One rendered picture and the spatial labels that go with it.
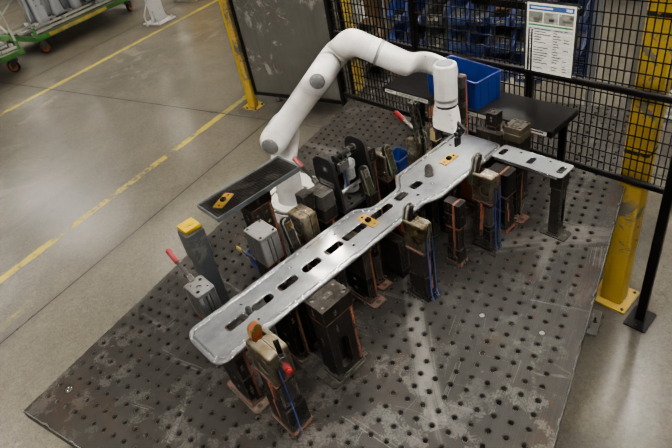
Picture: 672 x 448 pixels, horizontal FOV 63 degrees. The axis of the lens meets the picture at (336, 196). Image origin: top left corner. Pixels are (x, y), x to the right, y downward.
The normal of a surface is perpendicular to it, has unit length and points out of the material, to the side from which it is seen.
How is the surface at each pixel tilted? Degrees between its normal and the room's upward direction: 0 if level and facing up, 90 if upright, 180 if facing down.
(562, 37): 90
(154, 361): 0
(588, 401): 0
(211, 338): 0
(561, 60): 90
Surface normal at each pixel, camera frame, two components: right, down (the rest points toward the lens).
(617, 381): -0.16, -0.80
